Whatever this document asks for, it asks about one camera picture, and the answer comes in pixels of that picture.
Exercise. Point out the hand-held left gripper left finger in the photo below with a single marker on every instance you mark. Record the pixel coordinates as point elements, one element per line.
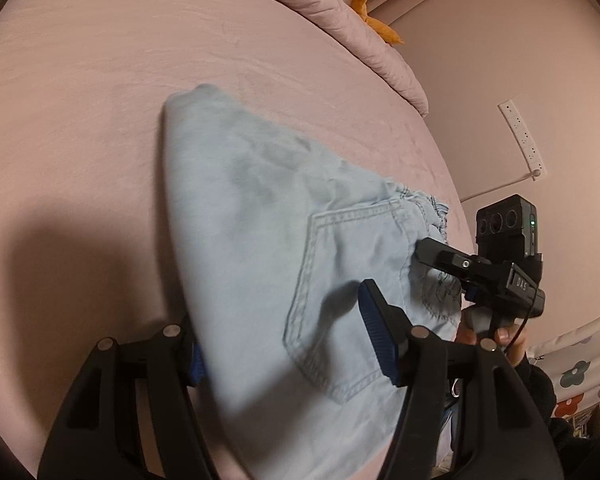
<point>196,360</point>

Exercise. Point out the floral printed white cloth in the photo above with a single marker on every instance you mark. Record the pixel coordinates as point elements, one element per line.
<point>585,360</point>

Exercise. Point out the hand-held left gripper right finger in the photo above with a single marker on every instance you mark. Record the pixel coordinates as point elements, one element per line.
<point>377,330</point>

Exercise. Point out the light blue denim pants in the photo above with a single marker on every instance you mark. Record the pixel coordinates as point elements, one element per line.
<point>250,240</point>

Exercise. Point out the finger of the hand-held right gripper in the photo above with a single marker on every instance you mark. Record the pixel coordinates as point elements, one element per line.
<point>437,257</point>

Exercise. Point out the person's black clothing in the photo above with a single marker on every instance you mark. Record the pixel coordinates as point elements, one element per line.
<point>585,450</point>

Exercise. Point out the pink bed sheet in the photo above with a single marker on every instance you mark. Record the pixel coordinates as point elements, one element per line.
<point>105,110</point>

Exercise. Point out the pink quilt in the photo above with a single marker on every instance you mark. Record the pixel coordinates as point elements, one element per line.
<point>340,15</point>

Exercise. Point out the person's right hand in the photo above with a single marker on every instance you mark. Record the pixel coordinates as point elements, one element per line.
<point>509,336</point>

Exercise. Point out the person's right forearm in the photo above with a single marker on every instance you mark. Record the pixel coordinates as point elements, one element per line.
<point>535,390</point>

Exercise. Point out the white power strip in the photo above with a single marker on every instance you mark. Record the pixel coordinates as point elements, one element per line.
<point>522,140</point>

